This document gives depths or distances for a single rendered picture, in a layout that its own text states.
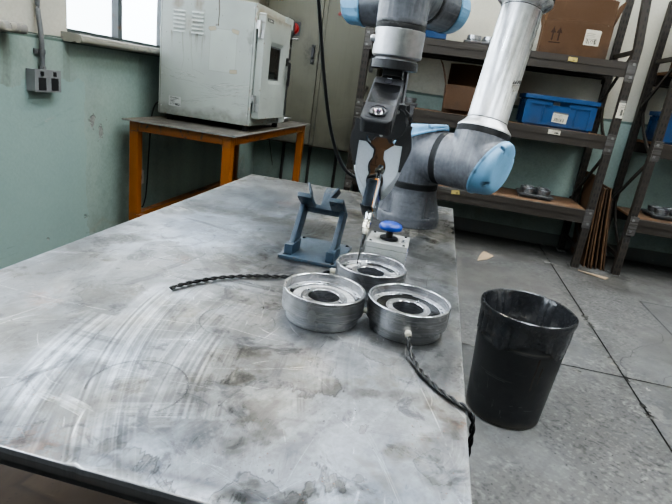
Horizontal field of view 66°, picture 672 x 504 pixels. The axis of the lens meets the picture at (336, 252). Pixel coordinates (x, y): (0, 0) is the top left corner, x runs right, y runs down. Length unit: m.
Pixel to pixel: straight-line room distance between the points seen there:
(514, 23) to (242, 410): 0.95
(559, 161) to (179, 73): 3.14
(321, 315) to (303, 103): 4.02
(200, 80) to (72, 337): 2.50
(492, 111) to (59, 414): 0.94
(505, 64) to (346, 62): 3.40
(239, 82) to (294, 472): 2.62
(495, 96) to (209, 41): 2.08
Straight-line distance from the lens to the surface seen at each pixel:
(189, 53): 3.04
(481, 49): 4.09
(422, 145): 1.16
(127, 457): 0.44
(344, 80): 4.50
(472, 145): 1.11
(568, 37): 4.25
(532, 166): 4.75
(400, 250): 0.86
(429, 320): 0.62
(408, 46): 0.81
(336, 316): 0.61
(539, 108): 4.22
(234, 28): 2.95
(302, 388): 0.52
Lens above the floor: 1.08
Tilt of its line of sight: 18 degrees down
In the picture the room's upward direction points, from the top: 8 degrees clockwise
